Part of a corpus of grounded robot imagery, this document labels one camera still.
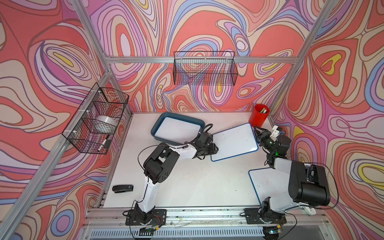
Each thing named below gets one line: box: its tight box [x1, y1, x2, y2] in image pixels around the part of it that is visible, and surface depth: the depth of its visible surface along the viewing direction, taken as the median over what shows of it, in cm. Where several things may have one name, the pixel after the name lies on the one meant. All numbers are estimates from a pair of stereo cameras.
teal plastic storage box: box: [150, 112, 205, 145], surface depth 113 cm
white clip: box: [302, 206, 317, 215], surface depth 75 cm
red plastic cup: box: [248, 103, 271, 128], surface depth 107 cm
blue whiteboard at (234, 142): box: [210, 123, 259, 162], surface depth 97 cm
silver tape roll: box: [95, 115, 119, 127], surface depth 75 cm
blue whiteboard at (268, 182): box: [248, 167, 291, 204], surface depth 86 cm
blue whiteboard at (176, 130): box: [154, 117, 202, 143], surface depth 107 cm
